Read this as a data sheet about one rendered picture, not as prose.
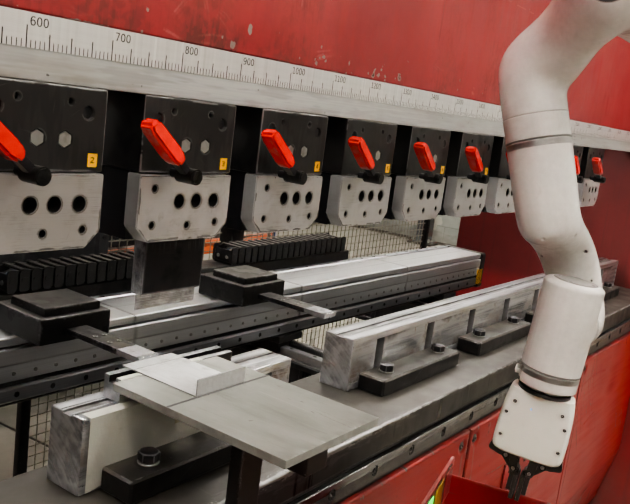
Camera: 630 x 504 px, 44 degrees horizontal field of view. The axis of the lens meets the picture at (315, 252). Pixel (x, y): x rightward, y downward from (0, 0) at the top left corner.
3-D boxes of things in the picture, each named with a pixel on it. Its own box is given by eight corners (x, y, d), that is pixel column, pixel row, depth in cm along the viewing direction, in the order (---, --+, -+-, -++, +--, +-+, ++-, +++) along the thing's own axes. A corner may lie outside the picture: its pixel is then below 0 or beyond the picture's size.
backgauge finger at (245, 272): (308, 329, 132) (312, 300, 132) (197, 293, 147) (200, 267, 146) (348, 319, 142) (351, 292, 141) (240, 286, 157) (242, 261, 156)
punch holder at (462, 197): (451, 217, 153) (465, 132, 150) (413, 210, 158) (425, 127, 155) (483, 215, 165) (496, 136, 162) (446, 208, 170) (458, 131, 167)
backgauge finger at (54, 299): (112, 379, 99) (115, 341, 98) (-8, 326, 113) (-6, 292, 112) (181, 362, 108) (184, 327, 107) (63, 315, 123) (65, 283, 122)
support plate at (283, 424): (285, 470, 79) (286, 460, 79) (112, 390, 94) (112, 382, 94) (378, 425, 94) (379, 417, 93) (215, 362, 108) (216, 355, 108)
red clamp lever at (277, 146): (280, 127, 98) (309, 177, 105) (255, 123, 101) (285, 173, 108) (273, 138, 98) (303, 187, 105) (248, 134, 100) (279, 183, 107)
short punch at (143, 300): (140, 312, 96) (147, 235, 94) (129, 308, 97) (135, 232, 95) (198, 301, 104) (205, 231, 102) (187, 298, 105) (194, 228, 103)
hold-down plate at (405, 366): (382, 398, 136) (384, 381, 136) (356, 388, 139) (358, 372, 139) (458, 365, 160) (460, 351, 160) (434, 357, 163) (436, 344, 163)
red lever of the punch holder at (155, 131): (162, 116, 82) (205, 176, 89) (135, 112, 84) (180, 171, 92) (152, 129, 81) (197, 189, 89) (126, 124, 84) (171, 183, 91)
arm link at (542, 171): (532, 150, 123) (556, 343, 123) (496, 145, 110) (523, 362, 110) (591, 139, 118) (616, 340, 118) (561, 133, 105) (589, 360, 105)
